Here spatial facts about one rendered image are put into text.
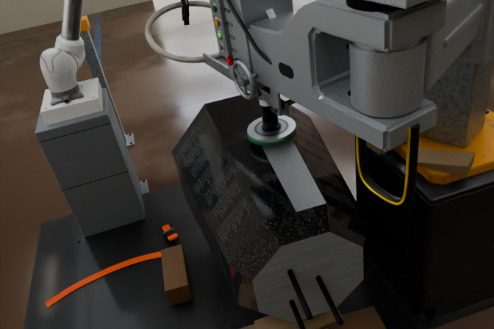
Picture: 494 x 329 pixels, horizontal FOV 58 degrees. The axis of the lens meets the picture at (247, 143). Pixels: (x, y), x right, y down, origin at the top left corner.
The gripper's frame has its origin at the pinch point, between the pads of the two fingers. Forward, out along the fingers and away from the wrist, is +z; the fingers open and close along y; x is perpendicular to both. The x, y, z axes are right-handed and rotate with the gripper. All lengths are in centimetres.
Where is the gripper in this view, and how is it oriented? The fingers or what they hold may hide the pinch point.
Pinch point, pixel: (185, 17)
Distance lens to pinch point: 260.8
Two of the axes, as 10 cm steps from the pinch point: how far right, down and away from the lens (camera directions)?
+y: 2.9, 7.6, -5.8
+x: 9.5, -2.0, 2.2
